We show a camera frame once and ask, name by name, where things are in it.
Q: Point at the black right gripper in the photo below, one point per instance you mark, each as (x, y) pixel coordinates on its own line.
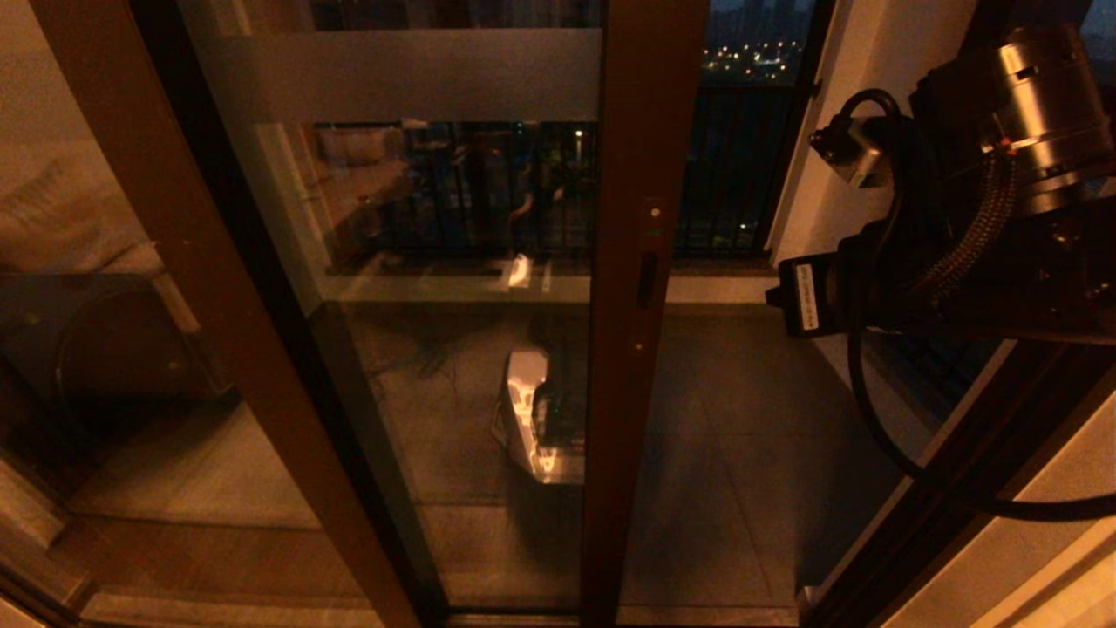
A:
(824, 296)

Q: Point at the brown framed sliding glass door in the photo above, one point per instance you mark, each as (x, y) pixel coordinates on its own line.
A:
(645, 105)

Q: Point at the short grey stone window sill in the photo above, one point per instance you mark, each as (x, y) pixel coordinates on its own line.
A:
(898, 392)

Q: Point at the long black metal balcony railing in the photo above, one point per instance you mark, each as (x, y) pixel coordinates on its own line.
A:
(741, 174)

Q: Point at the dark brown door jamb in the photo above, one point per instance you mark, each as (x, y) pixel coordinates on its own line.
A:
(976, 471)

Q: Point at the brown framed fixed glass panel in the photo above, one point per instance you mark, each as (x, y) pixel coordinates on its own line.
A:
(218, 288)

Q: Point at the grey front-loading washing machine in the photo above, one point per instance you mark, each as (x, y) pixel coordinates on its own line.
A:
(113, 349)

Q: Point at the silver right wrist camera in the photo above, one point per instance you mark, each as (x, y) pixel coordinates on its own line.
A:
(859, 157)

